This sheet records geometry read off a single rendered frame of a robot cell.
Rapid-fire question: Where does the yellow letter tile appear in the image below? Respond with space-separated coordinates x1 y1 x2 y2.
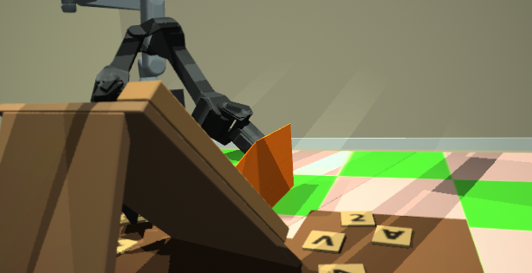
318 263 366 273
372 225 412 248
302 231 345 254
341 211 375 227

